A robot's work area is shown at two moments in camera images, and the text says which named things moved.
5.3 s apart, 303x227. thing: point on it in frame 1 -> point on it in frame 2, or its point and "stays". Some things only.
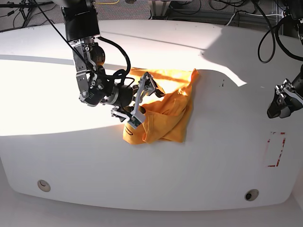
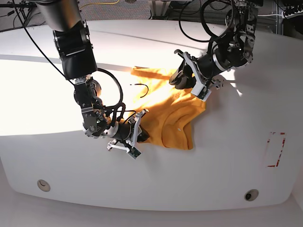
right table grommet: [251, 195] stays
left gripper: [147, 84] -> [124, 132]
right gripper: [274, 110] -> [205, 67]
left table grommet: [44, 185] stays
